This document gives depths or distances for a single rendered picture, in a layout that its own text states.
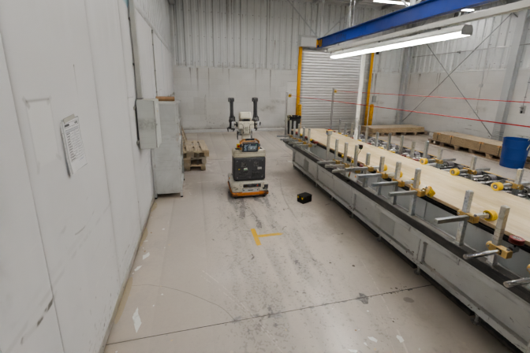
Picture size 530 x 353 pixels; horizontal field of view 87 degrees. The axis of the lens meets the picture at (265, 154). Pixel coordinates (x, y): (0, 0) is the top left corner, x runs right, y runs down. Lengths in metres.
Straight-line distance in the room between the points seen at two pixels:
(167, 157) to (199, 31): 7.06
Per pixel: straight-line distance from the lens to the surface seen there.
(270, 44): 11.40
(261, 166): 4.67
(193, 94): 10.93
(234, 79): 11.03
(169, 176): 4.81
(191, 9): 11.19
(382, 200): 3.24
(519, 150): 8.90
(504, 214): 2.40
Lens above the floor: 1.87
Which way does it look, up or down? 14 degrees down
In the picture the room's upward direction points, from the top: 1 degrees clockwise
